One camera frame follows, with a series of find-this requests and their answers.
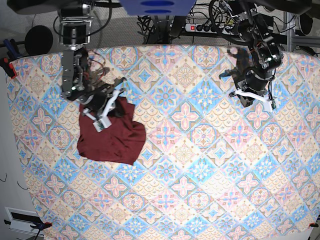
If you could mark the white floor box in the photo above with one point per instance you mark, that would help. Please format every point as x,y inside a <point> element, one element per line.
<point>21,220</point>

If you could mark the orange black clamp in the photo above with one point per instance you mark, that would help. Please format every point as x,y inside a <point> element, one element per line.
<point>40,225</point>
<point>8,67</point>

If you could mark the black round stool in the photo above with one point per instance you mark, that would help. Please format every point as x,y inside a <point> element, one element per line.
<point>38,40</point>

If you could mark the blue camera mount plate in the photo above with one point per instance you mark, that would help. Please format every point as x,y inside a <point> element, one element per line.
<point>157,7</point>

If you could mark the dark red t-shirt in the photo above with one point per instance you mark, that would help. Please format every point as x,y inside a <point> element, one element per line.
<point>121,142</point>

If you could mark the orange clamp lower right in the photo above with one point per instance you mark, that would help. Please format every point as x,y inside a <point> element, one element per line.
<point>313,225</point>

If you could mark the patterned tablecloth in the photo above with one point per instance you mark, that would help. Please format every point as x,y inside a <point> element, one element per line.
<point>210,169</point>

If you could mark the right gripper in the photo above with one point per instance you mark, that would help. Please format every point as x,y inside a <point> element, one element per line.
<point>102,104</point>

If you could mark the white power strip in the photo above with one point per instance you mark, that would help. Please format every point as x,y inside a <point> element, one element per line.
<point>206,28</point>

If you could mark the orange black clamp lower left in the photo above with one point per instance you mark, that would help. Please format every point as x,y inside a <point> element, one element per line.
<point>40,225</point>

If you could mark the orange black clamp upper left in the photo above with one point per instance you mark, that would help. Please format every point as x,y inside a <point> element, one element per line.
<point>8,67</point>

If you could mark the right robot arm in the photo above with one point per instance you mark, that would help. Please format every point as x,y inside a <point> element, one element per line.
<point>74,32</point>

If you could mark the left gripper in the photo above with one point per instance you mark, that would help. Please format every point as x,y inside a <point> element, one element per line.
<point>249,86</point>

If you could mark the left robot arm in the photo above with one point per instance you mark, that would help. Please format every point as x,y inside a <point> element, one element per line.
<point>253,32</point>

